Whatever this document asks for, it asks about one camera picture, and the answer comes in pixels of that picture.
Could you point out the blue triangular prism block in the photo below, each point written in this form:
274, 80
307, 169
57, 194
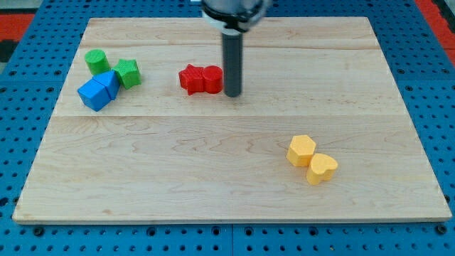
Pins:
110, 81

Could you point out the light wooden board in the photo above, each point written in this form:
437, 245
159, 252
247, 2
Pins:
156, 155

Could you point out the green cylinder block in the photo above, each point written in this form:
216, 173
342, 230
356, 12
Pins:
96, 61

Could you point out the green star block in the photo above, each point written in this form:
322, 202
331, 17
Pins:
127, 72

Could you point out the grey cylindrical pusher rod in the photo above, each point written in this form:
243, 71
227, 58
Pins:
232, 64

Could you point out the red cylinder block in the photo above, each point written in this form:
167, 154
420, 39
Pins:
212, 79

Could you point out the yellow heart block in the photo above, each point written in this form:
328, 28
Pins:
322, 167

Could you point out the red star block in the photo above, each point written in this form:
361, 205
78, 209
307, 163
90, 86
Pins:
191, 79

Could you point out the yellow hexagon block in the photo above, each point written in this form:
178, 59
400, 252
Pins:
301, 150

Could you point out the blue cube block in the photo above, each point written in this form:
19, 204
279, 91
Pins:
94, 95

